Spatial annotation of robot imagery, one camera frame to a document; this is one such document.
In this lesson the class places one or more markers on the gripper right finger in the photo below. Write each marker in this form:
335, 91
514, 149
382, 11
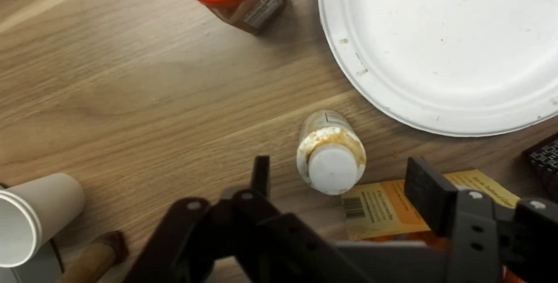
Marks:
475, 230

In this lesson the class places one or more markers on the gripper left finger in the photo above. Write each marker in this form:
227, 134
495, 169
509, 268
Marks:
244, 235

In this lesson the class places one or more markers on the black patterned object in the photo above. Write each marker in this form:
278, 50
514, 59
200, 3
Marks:
545, 163

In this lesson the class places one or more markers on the white paper plate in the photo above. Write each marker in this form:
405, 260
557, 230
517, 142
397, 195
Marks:
440, 43

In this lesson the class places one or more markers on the grey round object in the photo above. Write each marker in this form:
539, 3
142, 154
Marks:
37, 267

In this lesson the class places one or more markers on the yellow orange packet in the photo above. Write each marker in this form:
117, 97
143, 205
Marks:
383, 209

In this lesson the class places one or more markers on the small white-capped bottle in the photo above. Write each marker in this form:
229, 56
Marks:
330, 154

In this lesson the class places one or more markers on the white paper cup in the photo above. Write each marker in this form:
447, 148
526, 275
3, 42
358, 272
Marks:
32, 217

